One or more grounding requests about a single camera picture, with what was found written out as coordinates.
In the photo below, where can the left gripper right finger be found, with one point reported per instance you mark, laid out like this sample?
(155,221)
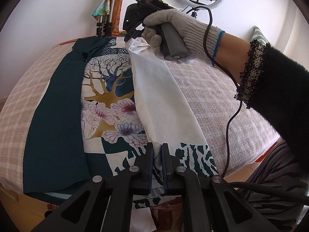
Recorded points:
(209,203)

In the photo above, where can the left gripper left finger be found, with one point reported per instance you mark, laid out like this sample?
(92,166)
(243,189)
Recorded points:
(104,204)

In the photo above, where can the green white tree-print shirt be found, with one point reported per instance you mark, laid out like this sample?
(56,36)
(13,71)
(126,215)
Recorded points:
(86,123)

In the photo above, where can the right forearm black sleeve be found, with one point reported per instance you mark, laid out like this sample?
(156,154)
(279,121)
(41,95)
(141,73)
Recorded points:
(273,85)

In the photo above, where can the right hand grey glove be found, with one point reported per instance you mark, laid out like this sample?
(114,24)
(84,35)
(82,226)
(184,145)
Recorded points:
(191,30)

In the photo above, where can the colourful orange scarf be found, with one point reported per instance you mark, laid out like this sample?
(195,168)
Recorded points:
(116,20)

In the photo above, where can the small black tripod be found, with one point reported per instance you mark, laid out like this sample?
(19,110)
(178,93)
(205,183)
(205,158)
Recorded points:
(192,12)

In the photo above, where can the silver folded tripod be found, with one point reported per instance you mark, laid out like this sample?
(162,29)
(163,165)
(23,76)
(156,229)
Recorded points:
(103,15)

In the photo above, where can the checked pink bed cover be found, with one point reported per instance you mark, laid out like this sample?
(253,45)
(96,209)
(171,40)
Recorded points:
(189,106)

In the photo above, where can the striped grey black skirt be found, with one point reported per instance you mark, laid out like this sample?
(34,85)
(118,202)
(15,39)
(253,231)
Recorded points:
(280,170)

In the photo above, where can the orange floral bed sheet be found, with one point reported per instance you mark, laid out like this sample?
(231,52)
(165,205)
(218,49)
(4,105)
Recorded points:
(68,42)

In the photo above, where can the green leaf pattern pillow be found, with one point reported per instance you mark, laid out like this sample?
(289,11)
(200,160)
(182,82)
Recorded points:
(258,36)

